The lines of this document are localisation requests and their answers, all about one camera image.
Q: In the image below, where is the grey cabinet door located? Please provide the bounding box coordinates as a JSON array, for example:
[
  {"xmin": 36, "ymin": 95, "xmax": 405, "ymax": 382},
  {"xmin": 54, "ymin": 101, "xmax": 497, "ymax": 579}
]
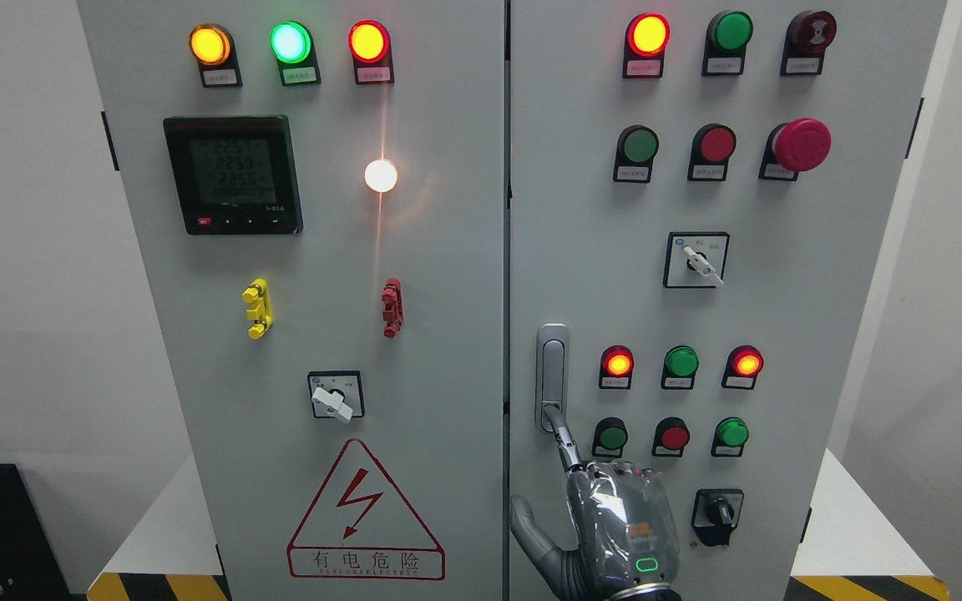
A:
[
  {"xmin": 78, "ymin": 1, "xmax": 507, "ymax": 600},
  {"xmin": 510, "ymin": 1, "xmax": 946, "ymax": 600}
]

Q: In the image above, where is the red push button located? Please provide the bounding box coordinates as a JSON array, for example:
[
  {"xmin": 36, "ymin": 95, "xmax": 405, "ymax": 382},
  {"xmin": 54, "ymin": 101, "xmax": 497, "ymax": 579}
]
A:
[
  {"xmin": 651, "ymin": 416, "xmax": 691, "ymax": 457},
  {"xmin": 686, "ymin": 123, "xmax": 737, "ymax": 182}
]

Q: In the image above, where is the black rotary knob switch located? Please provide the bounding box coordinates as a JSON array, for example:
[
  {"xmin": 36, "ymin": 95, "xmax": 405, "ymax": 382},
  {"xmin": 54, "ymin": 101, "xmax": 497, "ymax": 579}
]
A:
[{"xmin": 691, "ymin": 488, "xmax": 744, "ymax": 547}]

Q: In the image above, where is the red electric hazard sign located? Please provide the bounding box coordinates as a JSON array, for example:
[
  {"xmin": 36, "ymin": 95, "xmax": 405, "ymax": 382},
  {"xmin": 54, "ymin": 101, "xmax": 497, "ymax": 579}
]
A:
[{"xmin": 287, "ymin": 438, "xmax": 444, "ymax": 581}]

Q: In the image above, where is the white indicator light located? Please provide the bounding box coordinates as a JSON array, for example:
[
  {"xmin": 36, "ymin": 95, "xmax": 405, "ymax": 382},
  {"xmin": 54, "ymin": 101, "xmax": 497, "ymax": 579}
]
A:
[{"xmin": 363, "ymin": 159, "xmax": 398, "ymax": 194}]

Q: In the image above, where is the black digital power meter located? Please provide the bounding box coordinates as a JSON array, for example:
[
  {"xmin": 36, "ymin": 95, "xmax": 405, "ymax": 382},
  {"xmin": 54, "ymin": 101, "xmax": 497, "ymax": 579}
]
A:
[{"xmin": 163, "ymin": 114, "xmax": 304, "ymax": 235}]

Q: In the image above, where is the silver door handle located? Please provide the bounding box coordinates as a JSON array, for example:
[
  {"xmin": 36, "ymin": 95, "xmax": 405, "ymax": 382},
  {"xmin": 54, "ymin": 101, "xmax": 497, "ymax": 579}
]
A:
[{"xmin": 534, "ymin": 323, "xmax": 570, "ymax": 433}]

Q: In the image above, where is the red push button upper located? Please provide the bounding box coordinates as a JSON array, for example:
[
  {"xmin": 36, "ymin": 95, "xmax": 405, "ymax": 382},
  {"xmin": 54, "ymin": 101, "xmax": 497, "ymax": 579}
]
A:
[{"xmin": 686, "ymin": 123, "xmax": 737, "ymax": 182}]

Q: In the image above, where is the red indicator light top right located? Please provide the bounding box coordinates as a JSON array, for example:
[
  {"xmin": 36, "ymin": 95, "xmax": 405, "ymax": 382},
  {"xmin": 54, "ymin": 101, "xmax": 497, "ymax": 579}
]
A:
[{"xmin": 622, "ymin": 12, "xmax": 671, "ymax": 79}]

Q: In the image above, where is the green push button lower right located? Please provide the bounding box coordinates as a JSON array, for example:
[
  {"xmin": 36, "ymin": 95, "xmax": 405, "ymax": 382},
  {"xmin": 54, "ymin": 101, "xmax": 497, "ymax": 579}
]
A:
[{"xmin": 711, "ymin": 416, "xmax": 751, "ymax": 457}]

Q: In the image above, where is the red lit indicator right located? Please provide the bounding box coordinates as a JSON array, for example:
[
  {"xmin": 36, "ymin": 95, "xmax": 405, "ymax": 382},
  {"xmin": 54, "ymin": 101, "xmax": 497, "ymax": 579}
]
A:
[{"xmin": 721, "ymin": 345, "xmax": 764, "ymax": 391}]

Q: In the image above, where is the green push button lower left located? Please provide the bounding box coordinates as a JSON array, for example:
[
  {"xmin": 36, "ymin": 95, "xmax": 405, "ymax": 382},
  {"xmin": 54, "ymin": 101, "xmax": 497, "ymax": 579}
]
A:
[{"xmin": 591, "ymin": 416, "xmax": 629, "ymax": 459}]

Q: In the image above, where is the yellow indicator light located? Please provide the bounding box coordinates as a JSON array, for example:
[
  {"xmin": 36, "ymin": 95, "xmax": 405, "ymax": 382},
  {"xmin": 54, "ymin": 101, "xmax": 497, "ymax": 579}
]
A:
[{"xmin": 190, "ymin": 23, "xmax": 243, "ymax": 88}]

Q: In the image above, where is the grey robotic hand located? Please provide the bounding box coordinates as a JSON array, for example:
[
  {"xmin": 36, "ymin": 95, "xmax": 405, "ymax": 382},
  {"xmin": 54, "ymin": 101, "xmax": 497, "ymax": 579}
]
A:
[{"xmin": 510, "ymin": 406, "xmax": 681, "ymax": 600}]

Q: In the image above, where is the green indicator middle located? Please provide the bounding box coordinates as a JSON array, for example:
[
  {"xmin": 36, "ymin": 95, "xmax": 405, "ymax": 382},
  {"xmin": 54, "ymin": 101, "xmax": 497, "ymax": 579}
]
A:
[{"xmin": 661, "ymin": 345, "xmax": 700, "ymax": 391}]

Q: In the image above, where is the red push button lower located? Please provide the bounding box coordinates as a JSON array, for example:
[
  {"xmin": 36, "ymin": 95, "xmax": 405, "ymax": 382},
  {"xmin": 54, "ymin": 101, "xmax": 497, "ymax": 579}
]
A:
[{"xmin": 651, "ymin": 416, "xmax": 691, "ymax": 457}]

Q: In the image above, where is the red indicator light left door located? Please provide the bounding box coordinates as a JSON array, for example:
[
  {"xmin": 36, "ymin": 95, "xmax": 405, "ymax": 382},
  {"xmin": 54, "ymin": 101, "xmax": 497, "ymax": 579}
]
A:
[{"xmin": 348, "ymin": 19, "xmax": 394, "ymax": 85}]

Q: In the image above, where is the green push button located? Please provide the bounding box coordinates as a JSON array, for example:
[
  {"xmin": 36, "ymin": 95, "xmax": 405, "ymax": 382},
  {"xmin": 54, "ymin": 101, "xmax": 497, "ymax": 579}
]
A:
[
  {"xmin": 591, "ymin": 416, "xmax": 629, "ymax": 459},
  {"xmin": 711, "ymin": 416, "xmax": 751, "ymax": 457},
  {"xmin": 612, "ymin": 124, "xmax": 658, "ymax": 184}
]

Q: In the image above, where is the grey left cabinet door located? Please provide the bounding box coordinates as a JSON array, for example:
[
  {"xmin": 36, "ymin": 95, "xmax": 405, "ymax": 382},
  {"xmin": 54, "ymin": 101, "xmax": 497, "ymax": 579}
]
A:
[{"xmin": 78, "ymin": 1, "xmax": 507, "ymax": 600}]

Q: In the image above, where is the grey right cabinet door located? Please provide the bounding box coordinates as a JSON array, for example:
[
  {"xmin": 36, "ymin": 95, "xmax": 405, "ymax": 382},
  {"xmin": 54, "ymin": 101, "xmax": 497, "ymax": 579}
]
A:
[{"xmin": 510, "ymin": 1, "xmax": 946, "ymax": 600}]

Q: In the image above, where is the green lit indicator light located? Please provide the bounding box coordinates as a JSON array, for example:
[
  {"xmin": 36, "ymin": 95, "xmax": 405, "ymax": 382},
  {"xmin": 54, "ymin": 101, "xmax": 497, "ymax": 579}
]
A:
[{"xmin": 270, "ymin": 20, "xmax": 322, "ymax": 85}]

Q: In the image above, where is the red lit indicator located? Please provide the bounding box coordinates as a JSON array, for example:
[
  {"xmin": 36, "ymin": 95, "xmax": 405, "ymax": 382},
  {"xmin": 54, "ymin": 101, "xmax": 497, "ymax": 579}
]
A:
[
  {"xmin": 721, "ymin": 345, "xmax": 764, "ymax": 391},
  {"xmin": 598, "ymin": 345, "xmax": 635, "ymax": 391}
]

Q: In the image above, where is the red lit indicator left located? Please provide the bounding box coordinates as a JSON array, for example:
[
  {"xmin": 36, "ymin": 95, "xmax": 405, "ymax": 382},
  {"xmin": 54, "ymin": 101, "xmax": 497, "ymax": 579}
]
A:
[{"xmin": 598, "ymin": 345, "xmax": 635, "ymax": 391}]

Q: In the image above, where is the yellow terminal connector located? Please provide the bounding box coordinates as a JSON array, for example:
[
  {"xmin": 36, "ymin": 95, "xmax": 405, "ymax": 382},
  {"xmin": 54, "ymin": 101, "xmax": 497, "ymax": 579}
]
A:
[{"xmin": 241, "ymin": 277, "xmax": 274, "ymax": 340}]

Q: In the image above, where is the upper right selector switch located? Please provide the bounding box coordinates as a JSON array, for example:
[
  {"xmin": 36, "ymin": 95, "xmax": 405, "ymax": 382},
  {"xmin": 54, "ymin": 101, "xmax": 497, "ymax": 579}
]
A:
[{"xmin": 663, "ymin": 231, "xmax": 731, "ymax": 289}]

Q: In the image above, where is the dark red buzzer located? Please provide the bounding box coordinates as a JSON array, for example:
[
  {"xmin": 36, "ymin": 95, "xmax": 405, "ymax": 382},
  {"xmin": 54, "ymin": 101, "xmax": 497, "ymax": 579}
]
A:
[{"xmin": 780, "ymin": 10, "xmax": 837, "ymax": 77}]

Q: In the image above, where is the red terminal connector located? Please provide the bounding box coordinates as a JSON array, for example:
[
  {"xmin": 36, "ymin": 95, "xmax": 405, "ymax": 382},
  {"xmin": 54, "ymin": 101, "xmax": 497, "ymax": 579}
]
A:
[{"xmin": 379, "ymin": 277, "xmax": 404, "ymax": 339}]

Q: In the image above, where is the white platform with hazard stripes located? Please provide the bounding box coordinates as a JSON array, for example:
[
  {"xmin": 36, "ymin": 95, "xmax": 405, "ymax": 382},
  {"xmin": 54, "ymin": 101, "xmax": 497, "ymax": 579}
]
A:
[{"xmin": 85, "ymin": 453, "xmax": 950, "ymax": 600}]

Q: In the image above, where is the green push button upper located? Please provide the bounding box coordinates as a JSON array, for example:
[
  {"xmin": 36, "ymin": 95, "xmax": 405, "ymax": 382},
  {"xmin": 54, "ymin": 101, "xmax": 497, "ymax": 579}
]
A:
[{"xmin": 612, "ymin": 124, "xmax": 658, "ymax": 184}]

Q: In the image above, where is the green indicator light top right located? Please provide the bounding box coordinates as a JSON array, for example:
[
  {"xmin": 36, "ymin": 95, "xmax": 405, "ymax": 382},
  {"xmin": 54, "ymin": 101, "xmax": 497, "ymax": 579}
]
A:
[{"xmin": 701, "ymin": 11, "xmax": 753, "ymax": 77}]

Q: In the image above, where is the left door selector switch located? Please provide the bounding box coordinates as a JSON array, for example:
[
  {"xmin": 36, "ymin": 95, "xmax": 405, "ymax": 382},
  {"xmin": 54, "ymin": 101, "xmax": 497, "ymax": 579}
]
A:
[{"xmin": 306, "ymin": 370, "xmax": 366, "ymax": 425}]

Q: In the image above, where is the red emergency stop button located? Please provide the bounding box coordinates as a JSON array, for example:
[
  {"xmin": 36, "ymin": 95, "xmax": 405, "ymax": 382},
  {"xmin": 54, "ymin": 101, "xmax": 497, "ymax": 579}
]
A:
[{"xmin": 758, "ymin": 118, "xmax": 832, "ymax": 182}]

